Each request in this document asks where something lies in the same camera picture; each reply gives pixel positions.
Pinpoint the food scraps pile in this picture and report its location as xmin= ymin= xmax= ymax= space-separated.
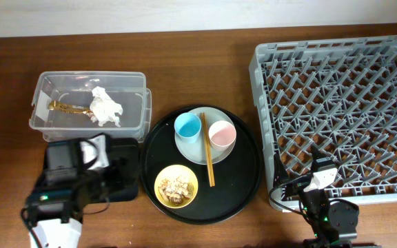
xmin=158 ymin=176 xmax=194 ymax=205

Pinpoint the blue cup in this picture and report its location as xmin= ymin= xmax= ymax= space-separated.
xmin=174 ymin=112 xmax=202 ymax=143

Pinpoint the black rectangular tray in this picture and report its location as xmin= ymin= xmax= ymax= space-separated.
xmin=35 ymin=136 xmax=140 ymax=205

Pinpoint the grey dishwasher rack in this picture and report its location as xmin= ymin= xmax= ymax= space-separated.
xmin=249 ymin=35 xmax=397 ymax=205

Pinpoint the round black serving tray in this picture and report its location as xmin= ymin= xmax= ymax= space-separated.
xmin=140 ymin=105 xmax=264 ymax=225

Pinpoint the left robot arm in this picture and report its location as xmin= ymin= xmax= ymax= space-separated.
xmin=20 ymin=134 xmax=110 ymax=248

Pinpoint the clear plastic waste bin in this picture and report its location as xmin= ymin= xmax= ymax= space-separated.
xmin=29 ymin=71 xmax=152 ymax=143

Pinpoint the white tissue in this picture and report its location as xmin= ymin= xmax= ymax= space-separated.
xmin=90 ymin=86 xmax=123 ymax=127

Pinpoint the pink cup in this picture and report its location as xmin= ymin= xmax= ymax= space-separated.
xmin=208 ymin=121 xmax=236 ymax=151

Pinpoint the grey plate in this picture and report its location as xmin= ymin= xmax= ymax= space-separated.
xmin=174 ymin=107 xmax=235 ymax=165

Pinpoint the gold foil wrapper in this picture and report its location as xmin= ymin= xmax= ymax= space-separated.
xmin=48 ymin=101 xmax=93 ymax=117

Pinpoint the yellow bowl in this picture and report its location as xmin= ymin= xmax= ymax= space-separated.
xmin=154 ymin=165 xmax=199 ymax=209

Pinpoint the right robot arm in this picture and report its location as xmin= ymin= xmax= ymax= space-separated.
xmin=269 ymin=147 xmax=359 ymax=248

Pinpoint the wooden chopstick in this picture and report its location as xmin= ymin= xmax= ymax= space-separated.
xmin=199 ymin=112 xmax=214 ymax=188
xmin=201 ymin=112 xmax=216 ymax=187

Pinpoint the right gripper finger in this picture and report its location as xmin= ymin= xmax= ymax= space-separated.
xmin=274 ymin=152 xmax=289 ymax=186
xmin=311 ymin=145 xmax=323 ymax=161

